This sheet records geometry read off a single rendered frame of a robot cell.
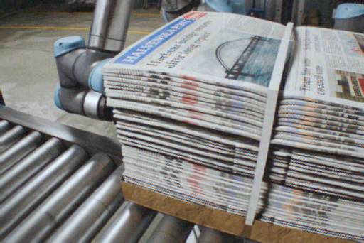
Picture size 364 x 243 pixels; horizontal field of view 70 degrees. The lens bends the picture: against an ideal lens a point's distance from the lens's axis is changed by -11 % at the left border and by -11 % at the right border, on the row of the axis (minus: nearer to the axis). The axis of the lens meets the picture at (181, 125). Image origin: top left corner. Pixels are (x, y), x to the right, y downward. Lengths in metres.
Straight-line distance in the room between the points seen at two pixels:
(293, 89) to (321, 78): 0.05
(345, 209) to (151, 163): 0.24
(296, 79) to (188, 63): 0.11
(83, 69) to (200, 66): 0.34
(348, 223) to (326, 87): 0.17
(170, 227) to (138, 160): 0.11
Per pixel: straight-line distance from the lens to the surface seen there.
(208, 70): 0.30
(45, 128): 0.70
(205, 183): 0.36
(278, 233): 0.39
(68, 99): 0.72
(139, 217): 0.45
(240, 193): 0.36
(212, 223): 0.41
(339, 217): 0.37
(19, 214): 0.53
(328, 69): 0.34
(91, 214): 0.46
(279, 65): 0.31
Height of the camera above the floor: 1.13
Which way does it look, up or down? 31 degrees down
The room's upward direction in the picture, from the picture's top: straight up
